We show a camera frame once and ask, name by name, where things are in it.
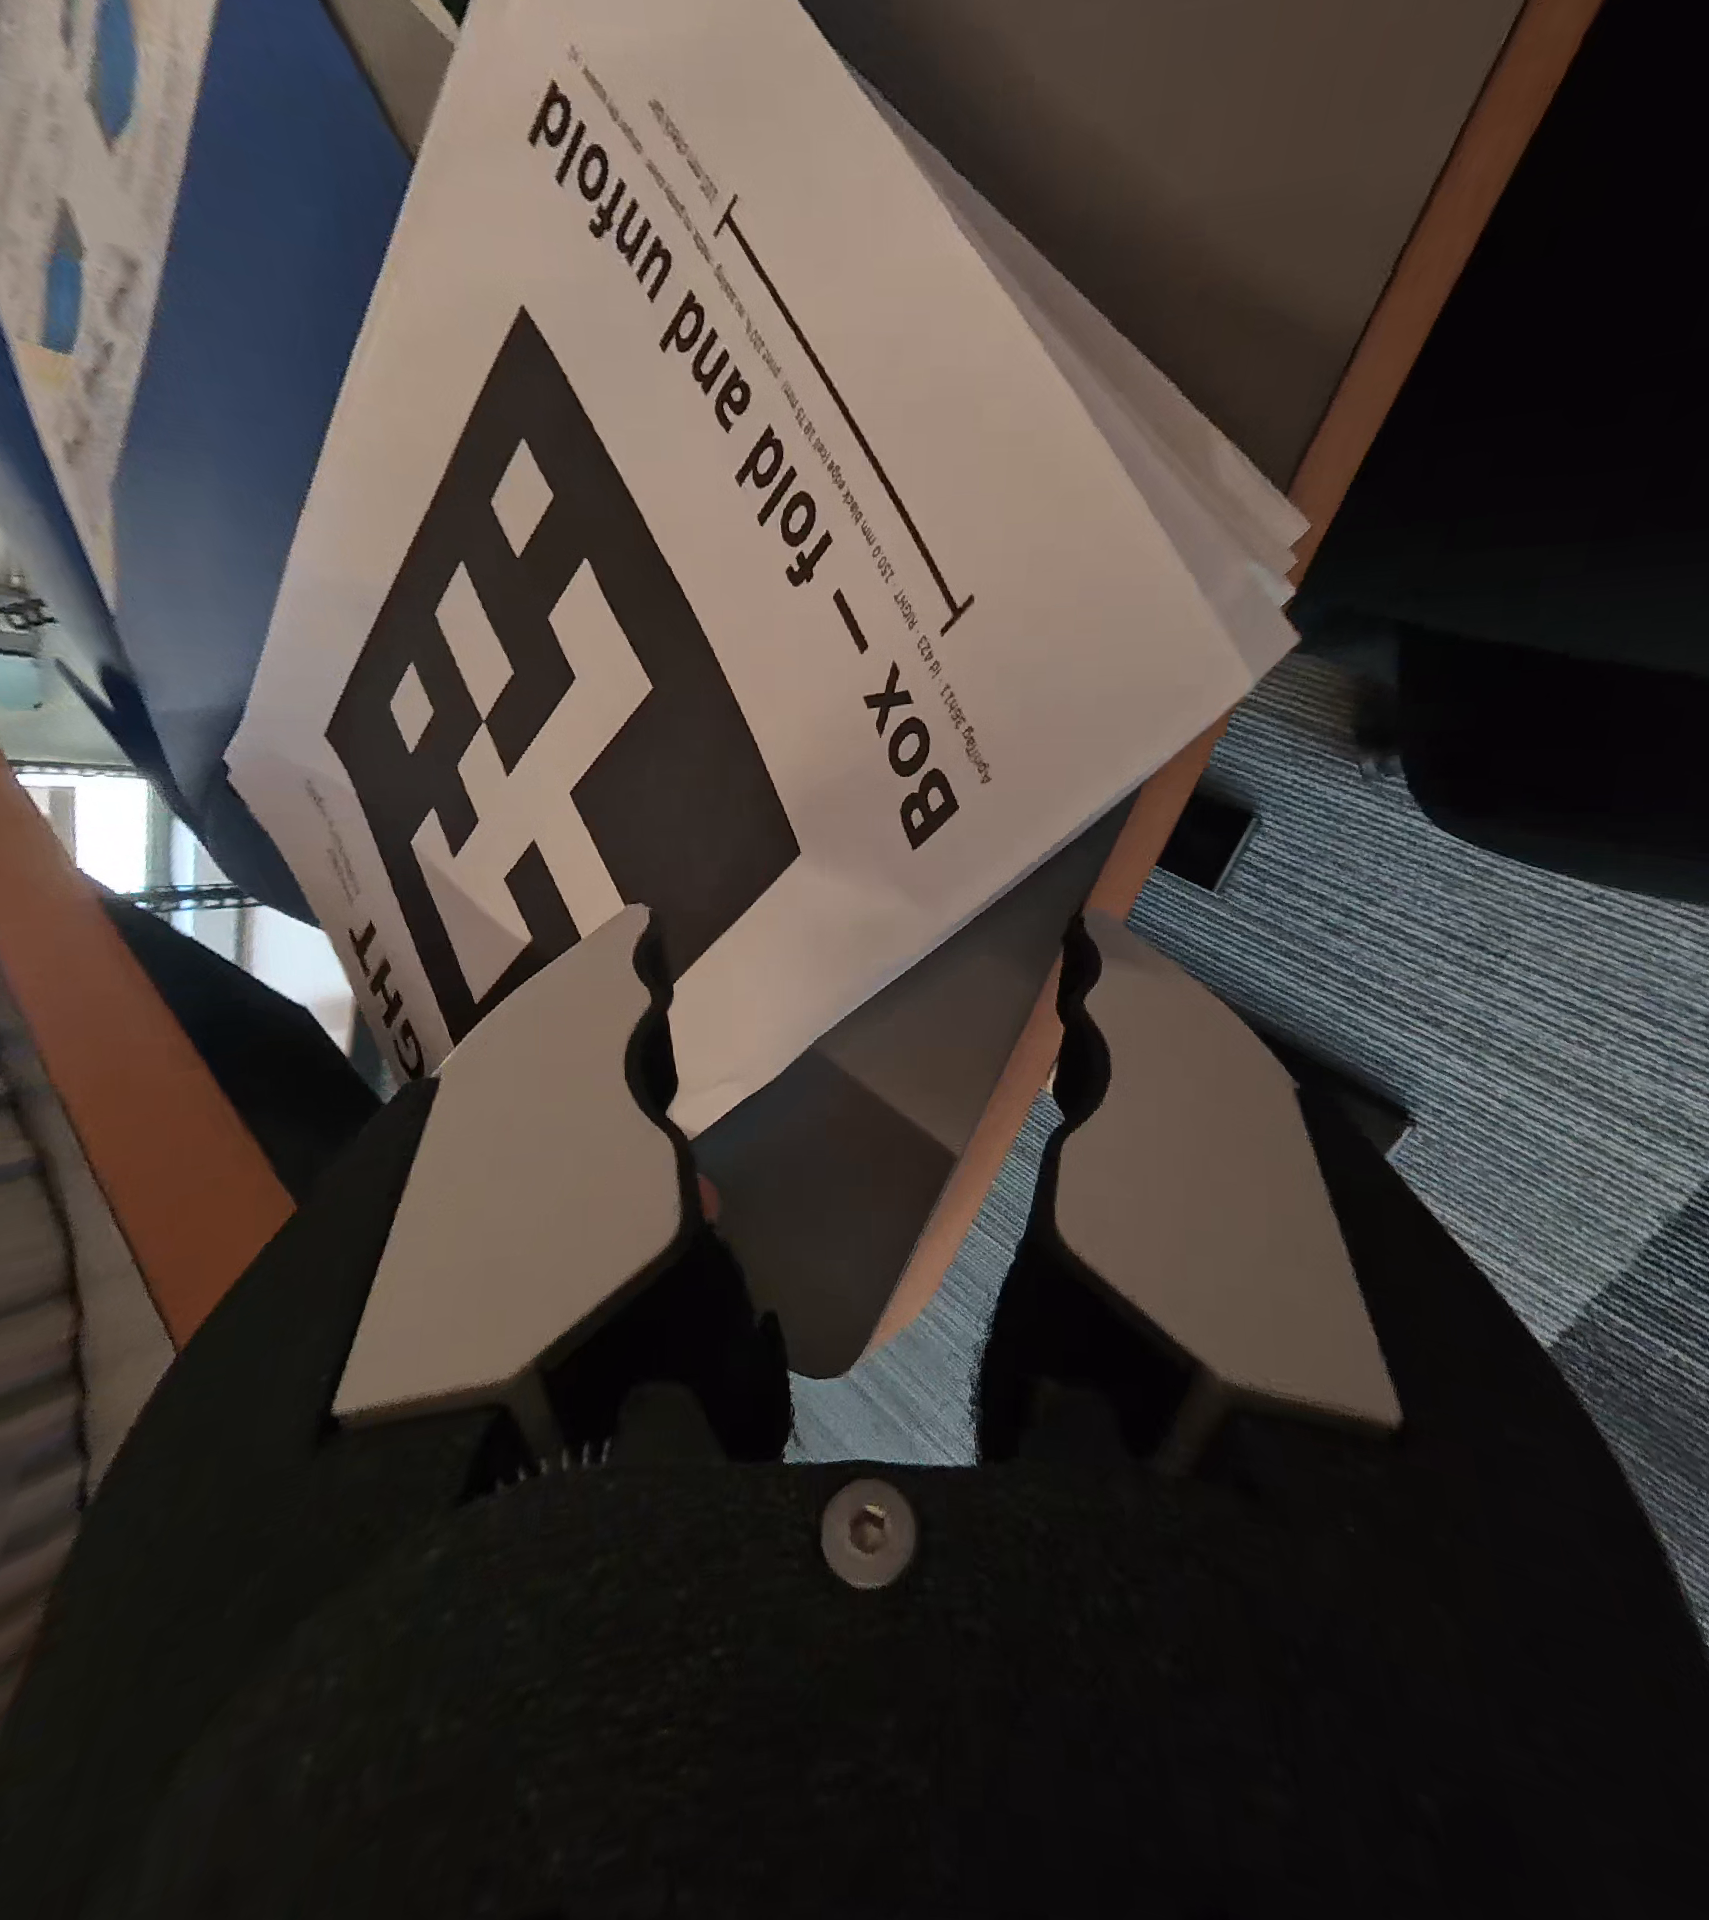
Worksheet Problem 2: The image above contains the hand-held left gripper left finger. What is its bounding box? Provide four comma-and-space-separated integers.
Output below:
327, 904, 699, 1428

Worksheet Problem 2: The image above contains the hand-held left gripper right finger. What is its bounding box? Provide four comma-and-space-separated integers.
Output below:
1046, 914, 1408, 1431

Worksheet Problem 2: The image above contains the stack of printed white paper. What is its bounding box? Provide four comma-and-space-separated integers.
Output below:
224, 0, 1313, 1142

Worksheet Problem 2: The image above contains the black floor socket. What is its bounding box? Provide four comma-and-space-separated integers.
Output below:
1154, 794, 1265, 899

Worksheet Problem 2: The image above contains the wooden side panel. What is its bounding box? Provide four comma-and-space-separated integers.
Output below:
0, 703, 304, 1352

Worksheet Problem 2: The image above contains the black office chair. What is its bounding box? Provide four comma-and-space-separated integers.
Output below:
1289, 0, 1709, 919

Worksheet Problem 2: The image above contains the blue cardboard box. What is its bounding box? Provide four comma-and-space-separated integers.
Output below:
0, 0, 454, 932

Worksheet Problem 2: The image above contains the white blue printed leaflet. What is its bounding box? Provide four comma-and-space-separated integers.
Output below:
0, 0, 218, 512

